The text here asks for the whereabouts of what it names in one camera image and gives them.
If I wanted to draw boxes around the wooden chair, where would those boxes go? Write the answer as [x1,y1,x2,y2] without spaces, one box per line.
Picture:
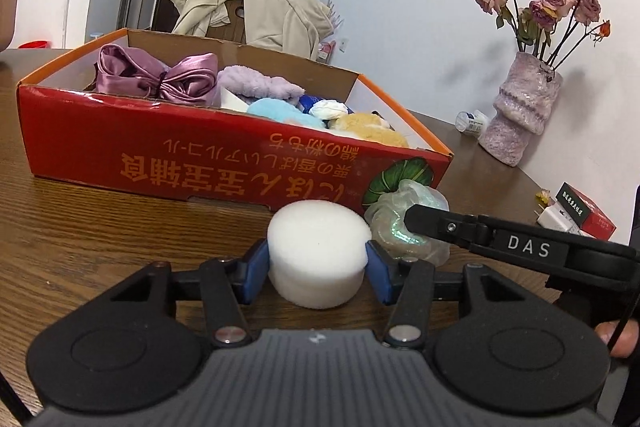
[207,0,248,44]

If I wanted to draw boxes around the pink textured vase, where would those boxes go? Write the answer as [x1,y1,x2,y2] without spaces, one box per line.
[478,52,563,168]

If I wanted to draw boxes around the iridescent organza scrunchie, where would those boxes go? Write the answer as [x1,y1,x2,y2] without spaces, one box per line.
[363,179,451,267]

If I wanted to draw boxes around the red cardboard box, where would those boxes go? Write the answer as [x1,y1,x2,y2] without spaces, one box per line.
[16,28,455,218]

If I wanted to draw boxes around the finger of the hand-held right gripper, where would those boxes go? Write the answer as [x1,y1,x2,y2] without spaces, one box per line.
[403,203,493,255]

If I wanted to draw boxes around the blue packet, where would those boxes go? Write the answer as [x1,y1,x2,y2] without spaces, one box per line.
[298,93,361,115]

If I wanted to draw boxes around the white charger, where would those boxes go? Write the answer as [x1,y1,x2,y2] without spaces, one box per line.
[536,202,583,235]

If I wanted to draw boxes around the white tissue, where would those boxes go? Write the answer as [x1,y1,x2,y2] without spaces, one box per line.
[308,99,348,120]

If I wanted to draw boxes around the white pill bottle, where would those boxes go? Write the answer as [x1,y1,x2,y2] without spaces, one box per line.
[455,109,490,138]

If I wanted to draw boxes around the white pole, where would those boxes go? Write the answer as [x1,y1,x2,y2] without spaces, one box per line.
[61,0,72,50]

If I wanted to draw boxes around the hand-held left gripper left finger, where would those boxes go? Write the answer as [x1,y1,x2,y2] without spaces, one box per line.
[107,238,271,349]

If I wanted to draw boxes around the white round sponge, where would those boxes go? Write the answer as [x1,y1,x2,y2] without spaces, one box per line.
[266,201,373,309]

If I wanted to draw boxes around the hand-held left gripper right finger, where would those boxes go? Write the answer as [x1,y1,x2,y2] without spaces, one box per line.
[366,241,513,350]

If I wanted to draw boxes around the beige jacket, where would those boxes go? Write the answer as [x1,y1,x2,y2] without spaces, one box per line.
[165,0,335,62]

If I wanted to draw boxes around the red green small box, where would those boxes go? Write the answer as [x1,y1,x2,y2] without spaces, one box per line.
[555,182,617,242]

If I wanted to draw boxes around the purple fuzzy cloth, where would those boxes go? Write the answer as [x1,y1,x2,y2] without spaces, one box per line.
[216,65,307,102]

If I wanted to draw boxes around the yellow fluffy scrunchie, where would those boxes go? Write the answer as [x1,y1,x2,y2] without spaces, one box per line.
[327,111,410,150]

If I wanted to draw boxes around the person's right hand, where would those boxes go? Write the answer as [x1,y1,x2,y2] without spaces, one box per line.
[596,321,640,358]

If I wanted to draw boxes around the purple satin scrunchie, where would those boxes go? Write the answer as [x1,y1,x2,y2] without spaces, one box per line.
[95,44,168,98]
[150,53,221,105]

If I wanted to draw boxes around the light blue fluffy scrunchie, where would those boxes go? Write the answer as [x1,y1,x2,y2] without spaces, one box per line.
[246,97,326,130]

